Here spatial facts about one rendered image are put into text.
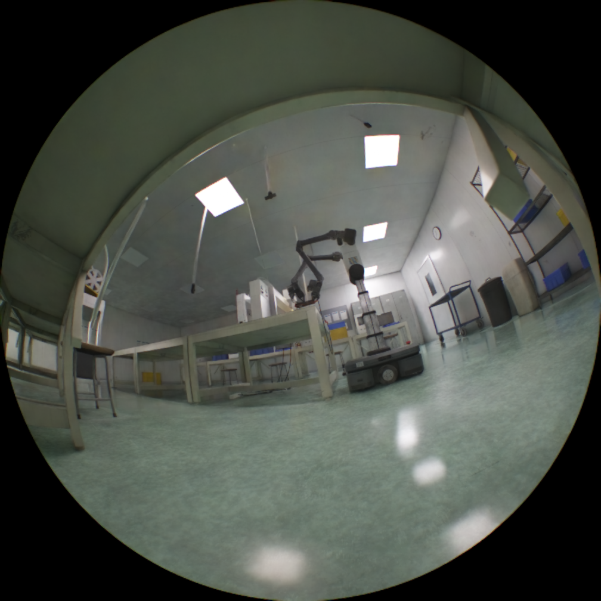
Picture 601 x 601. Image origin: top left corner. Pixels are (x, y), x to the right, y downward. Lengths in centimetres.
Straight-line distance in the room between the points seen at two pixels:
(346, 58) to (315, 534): 80
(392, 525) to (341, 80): 75
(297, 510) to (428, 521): 23
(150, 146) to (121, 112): 12
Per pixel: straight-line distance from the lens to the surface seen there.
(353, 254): 186
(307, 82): 43
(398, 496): 42
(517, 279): 284
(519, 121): 92
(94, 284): 301
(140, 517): 50
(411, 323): 618
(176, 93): 45
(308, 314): 144
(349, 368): 145
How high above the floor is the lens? 30
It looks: 20 degrees up
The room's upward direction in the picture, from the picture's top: 10 degrees counter-clockwise
